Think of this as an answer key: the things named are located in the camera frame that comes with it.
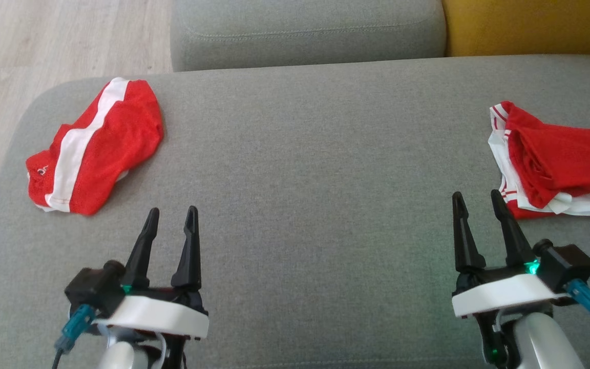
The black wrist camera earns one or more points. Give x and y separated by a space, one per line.
566 264
92 289

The red basketball jersey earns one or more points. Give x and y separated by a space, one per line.
571 154

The large grey sofa seat cushion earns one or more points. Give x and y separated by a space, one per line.
315 179

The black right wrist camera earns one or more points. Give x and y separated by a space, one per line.
566 264

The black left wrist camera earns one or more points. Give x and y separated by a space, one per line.
92 289

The red shorts with white stripe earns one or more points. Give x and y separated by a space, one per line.
105 148

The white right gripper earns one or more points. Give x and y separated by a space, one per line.
505 292

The yellow sofa back cushion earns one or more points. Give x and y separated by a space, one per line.
530 25

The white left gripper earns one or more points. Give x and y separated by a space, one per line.
162 312

